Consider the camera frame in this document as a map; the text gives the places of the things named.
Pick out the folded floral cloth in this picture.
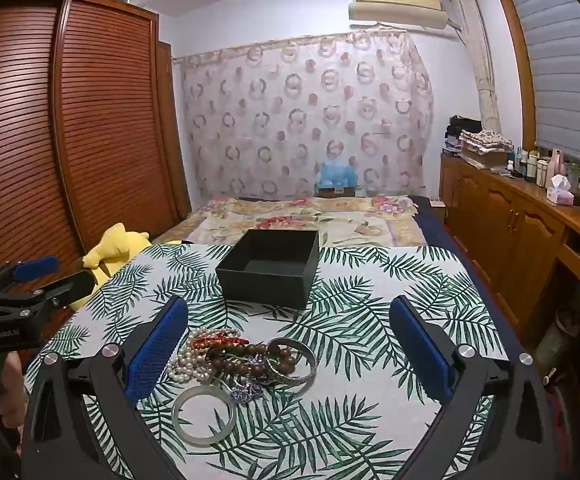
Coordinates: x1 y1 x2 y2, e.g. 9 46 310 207
460 129 515 153

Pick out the floral blanket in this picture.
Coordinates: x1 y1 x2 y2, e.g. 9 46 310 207
150 195 428 248

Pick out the brown louvered wooden wardrobe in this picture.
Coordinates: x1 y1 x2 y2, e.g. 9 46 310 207
0 0 193 286

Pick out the dark blue bed sheet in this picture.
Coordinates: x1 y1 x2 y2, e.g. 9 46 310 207
410 195 520 361

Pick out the light blue plush toy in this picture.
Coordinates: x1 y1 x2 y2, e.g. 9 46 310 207
315 157 358 191

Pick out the green leaf print cloth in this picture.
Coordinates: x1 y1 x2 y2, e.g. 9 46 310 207
24 242 510 480

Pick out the pile of dark folded clothes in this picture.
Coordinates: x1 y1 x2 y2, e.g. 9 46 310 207
444 115 483 153

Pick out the black square box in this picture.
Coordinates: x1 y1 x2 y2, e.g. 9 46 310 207
215 229 321 311

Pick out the row of toiletry bottles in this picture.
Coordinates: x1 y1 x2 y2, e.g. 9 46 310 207
512 145 578 186

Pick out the silver metal bangle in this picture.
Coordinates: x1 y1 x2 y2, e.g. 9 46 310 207
265 337 318 388

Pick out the yellow plush toy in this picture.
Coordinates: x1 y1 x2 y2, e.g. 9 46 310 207
81 222 153 311

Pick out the cardboard box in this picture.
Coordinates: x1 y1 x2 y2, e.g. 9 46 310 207
462 147 508 168

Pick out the pink tissue box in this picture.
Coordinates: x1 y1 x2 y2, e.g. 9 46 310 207
546 175 574 206

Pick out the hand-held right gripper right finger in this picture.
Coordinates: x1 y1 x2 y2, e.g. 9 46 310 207
389 296 558 480

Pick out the wooden sideboard cabinet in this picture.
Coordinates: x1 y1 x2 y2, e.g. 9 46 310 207
438 152 580 341

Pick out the tied beige curtain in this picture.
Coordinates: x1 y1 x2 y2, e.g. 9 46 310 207
447 0 503 133

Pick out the white pearl necklace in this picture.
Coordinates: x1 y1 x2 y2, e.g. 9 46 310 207
166 327 243 386

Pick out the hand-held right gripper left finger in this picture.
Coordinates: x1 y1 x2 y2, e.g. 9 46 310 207
22 295 191 480

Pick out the grey window blind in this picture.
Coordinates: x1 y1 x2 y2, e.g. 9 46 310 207
500 0 580 166

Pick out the red bead bracelet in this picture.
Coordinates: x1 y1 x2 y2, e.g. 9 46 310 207
192 336 251 352

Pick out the small dark brown box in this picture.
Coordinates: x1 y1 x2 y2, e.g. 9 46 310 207
316 186 358 200

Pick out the silver purple chain necklace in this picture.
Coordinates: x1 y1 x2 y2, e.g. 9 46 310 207
227 355 271 406

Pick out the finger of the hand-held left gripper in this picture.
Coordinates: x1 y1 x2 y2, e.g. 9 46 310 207
0 255 62 298
0 270 97 319

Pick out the wooden window frame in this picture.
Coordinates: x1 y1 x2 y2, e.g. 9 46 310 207
490 0 540 151

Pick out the circle print curtain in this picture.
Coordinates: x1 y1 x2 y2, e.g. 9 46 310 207
172 30 435 201

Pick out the brown wooden bead bracelet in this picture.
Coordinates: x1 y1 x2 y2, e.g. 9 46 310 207
205 342 295 380

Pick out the pale green jade bangle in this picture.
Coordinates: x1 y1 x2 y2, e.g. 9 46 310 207
172 384 238 445

